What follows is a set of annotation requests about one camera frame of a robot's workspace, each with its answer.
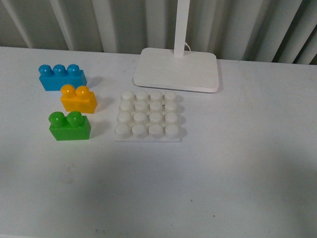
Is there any blue three-stud block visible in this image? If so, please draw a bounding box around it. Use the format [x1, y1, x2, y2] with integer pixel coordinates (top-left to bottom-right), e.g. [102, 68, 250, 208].
[38, 64, 87, 91]

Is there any green two-stud block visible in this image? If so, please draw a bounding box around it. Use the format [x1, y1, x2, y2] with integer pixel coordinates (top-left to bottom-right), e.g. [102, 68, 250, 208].
[49, 111, 91, 141]

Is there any white lamp stand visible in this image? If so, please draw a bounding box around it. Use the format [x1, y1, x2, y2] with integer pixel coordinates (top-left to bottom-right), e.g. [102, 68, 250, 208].
[133, 0, 219, 93]

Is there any yellow two-stud block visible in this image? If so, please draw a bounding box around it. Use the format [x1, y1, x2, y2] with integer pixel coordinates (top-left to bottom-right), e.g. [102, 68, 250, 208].
[60, 84, 98, 114]

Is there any white studded base plate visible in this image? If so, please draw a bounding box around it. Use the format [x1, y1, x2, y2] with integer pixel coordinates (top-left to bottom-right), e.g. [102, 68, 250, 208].
[114, 90, 181, 142]

